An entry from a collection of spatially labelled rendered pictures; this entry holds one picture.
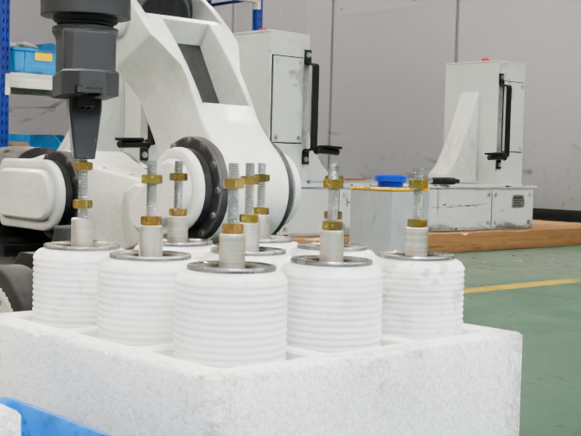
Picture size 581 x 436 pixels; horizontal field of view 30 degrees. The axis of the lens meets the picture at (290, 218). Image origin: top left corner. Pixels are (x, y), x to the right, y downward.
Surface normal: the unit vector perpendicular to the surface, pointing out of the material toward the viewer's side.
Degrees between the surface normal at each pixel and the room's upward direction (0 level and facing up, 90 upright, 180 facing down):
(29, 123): 90
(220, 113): 59
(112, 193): 90
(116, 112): 90
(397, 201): 90
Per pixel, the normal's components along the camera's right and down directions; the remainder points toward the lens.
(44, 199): -0.74, 0.01
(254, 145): 0.50, -0.65
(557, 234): 0.67, 0.06
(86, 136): 0.31, 0.06
